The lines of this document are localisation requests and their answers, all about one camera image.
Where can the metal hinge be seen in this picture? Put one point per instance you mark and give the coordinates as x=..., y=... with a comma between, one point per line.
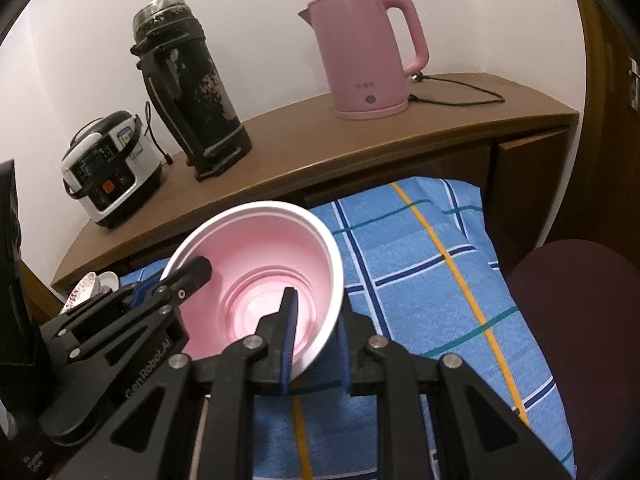
x=634, y=80

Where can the dark maroon chair seat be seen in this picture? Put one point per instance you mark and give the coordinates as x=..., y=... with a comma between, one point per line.
x=575, y=335

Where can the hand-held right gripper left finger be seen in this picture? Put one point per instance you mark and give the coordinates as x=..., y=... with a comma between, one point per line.
x=290, y=345

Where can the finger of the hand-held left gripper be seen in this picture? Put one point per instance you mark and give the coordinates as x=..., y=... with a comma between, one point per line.
x=192, y=270
x=146, y=294

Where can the white plate with pink flowers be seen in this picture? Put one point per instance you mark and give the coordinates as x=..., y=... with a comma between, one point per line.
x=82, y=287

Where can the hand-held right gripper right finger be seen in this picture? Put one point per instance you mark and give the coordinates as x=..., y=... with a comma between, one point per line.
x=344, y=360

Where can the pink electric kettle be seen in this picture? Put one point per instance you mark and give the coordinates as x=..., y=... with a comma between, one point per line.
x=360, y=60

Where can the white rice cooker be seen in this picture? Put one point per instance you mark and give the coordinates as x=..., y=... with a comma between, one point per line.
x=135, y=170

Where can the black thermos flask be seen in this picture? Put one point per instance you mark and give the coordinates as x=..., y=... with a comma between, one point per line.
x=200, y=90

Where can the brown wooden cabinet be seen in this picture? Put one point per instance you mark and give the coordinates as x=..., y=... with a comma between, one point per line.
x=400, y=135

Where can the brown wooden panel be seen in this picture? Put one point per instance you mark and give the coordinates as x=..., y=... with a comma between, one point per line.
x=605, y=160

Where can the blue plaid cloth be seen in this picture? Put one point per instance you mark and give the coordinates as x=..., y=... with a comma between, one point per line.
x=425, y=310

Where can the red bowl with pink inside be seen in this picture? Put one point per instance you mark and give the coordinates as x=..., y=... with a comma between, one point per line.
x=260, y=250

